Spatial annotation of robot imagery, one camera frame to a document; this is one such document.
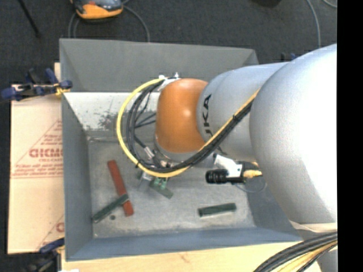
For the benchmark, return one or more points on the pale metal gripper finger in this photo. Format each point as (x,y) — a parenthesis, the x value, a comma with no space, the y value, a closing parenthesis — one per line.
(143,181)

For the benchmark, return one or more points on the red-brown flat block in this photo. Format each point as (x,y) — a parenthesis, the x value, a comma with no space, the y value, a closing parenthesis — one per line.
(119,184)

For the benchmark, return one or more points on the dark green flat block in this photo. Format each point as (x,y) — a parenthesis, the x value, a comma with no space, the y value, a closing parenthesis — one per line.
(168,193)
(109,208)
(217,209)

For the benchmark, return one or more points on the grey metal bin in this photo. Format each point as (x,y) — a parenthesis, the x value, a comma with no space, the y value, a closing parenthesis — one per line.
(181,214)

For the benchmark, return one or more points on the brown cardboard board, red print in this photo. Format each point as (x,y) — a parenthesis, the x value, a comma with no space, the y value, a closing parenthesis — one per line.
(34,203)

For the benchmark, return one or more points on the black cylinder on white bracket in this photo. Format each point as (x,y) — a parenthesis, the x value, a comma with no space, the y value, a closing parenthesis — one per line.
(217,176)

